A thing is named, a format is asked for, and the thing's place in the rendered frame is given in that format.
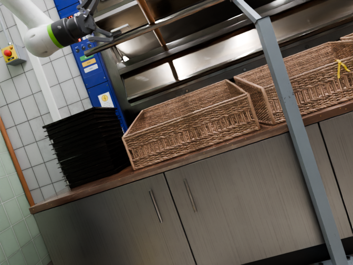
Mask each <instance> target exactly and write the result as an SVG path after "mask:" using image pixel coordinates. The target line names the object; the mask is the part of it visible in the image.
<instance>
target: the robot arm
mask: <svg viewBox="0 0 353 265"><path fill-rule="evenodd" d="M0 2H1V3H2V4H3V5H4V6H5V7H7V8H8V9H9V10H10V11H11V12H12V13H13V14H14V15H15V16H16V17H17V18H18V19H20V20H21V21H22V22H23V23H24V24H25V25H26V26H27V27H28V28H29V30H28V31H27V32H26V34H25V36H24V45H25V47H26V49H27V50H28V51H29V52H30V53H31V54H32V55H34V56H36V57H40V58H46V57H49V56H51V55H52V54H53V53H55V52H56V51H58V50H60V49H62V48H64V47H67V46H69V45H72V44H74V43H77V42H78V41H79V39H80V38H83V37H85V36H87V35H88V41H90V42H91V43H93V42H104V43H115V37H117V36H119V35H121V34H122V32H123V31H126V30H128V29H130V26H129V25H128V24H126V25H123V26H121V27H118V28H116V29H113V30H111V32H112V33H110V32H107V31H105V30H102V29H100V28H97V27H96V23H95V20H94V18H93V15H94V12H95V10H96V8H97V6H98V4H99V2H100V0H84V1H83V2H82V3H81V4H80V5H78V6H77V7H76V8H77V9H78V10H79V12H80V14H79V15H78V16H74V17H72V18H70V19H66V18H63V19H60V20H58V21H56V22H54V21H52V20H51V19H50V18H49V17H48V16H47V15H46V14H44V13H43V12H42V11H41V10H40V9H39V8H38V7H37V6H36V5H35V4H34V3H33V2H32V1H31V0H0ZM88 6H89V8H88V9H87V10H86V12H85V13H84V11H85V9H86V8H87V7H88ZM93 32H97V33H100V34H103V35H106V36H108V37H110V38H105V37H96V36H92V35H91V34H92V33H93Z"/></svg>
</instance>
